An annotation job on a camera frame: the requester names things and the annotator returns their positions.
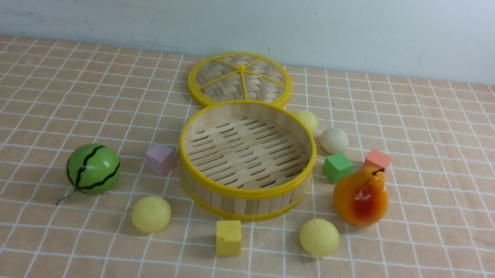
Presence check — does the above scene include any small yellow bun back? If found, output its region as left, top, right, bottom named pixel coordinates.
left=295, top=110, right=319, bottom=133

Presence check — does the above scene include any white bun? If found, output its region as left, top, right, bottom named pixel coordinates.
left=319, top=127, right=349, bottom=154

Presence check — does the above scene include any bamboo steamer tray yellow rim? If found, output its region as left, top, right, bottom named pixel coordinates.
left=179, top=100, right=317, bottom=222

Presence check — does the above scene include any woven bamboo steamer lid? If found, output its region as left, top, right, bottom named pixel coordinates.
left=187, top=52, right=292, bottom=107

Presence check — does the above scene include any pink cube block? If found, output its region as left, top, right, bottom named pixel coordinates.
left=145, top=143, right=176, bottom=176

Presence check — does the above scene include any green cube block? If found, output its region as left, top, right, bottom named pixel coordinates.
left=322, top=153, right=354, bottom=185

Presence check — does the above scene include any yellow cube block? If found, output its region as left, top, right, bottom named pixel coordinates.
left=215, top=220, right=242, bottom=257

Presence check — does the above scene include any orange toy pear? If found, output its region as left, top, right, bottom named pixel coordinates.
left=333, top=166, right=389, bottom=227

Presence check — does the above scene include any salmon cube block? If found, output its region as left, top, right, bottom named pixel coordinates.
left=363, top=149, right=392, bottom=169

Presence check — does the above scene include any green toy watermelon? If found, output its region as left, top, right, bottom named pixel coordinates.
left=55, top=143, right=122, bottom=205

